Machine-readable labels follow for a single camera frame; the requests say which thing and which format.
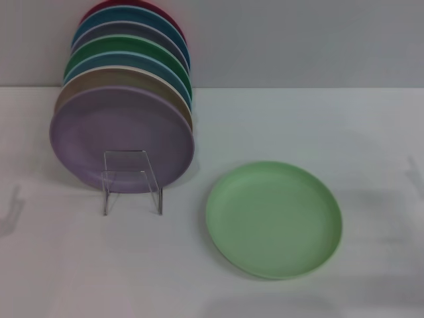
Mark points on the light green plate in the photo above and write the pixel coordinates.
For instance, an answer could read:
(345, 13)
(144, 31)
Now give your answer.
(271, 222)

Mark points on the dark green plate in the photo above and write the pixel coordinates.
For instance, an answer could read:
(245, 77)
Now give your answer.
(109, 43)

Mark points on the grey lavender plate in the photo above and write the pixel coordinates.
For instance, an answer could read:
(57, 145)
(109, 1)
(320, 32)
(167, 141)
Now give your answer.
(116, 28)

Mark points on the maroon plate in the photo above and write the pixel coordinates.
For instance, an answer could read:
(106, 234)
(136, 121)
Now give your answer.
(91, 9)

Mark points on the teal blue plate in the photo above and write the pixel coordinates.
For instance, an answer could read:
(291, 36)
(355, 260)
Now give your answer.
(126, 13)

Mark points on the clear acrylic plate rack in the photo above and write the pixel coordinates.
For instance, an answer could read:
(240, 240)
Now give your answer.
(160, 202)

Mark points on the purple plate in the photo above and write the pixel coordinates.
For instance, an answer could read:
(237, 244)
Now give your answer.
(99, 139)

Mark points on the light blue plate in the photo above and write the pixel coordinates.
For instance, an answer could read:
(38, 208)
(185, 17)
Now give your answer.
(109, 59)

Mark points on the beige plate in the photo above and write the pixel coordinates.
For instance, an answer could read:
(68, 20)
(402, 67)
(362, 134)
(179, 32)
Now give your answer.
(109, 77)

